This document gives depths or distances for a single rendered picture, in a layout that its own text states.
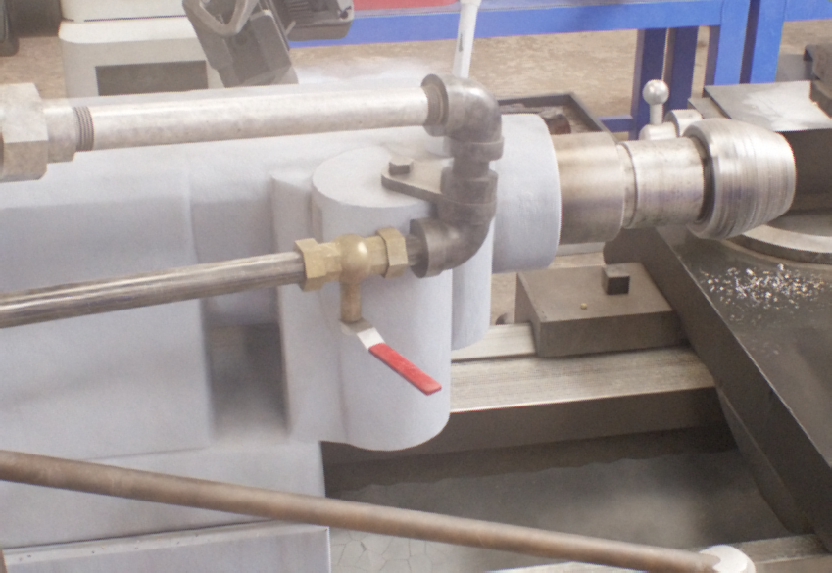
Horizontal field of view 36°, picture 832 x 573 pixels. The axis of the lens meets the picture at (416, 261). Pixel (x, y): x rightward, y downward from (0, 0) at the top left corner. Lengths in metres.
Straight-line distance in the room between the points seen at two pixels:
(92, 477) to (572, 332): 0.57
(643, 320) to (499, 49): 3.37
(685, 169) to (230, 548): 0.40
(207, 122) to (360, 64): 3.74
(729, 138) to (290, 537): 0.41
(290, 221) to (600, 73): 3.57
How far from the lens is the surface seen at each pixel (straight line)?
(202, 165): 0.80
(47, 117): 0.61
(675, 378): 1.18
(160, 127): 0.63
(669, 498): 1.22
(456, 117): 0.69
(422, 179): 0.74
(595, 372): 1.18
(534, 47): 4.55
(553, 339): 1.18
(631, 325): 1.20
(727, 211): 0.92
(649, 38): 3.37
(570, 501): 1.20
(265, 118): 0.65
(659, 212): 0.91
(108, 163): 0.81
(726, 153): 0.91
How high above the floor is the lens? 1.48
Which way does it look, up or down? 29 degrees down
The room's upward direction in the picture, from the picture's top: straight up
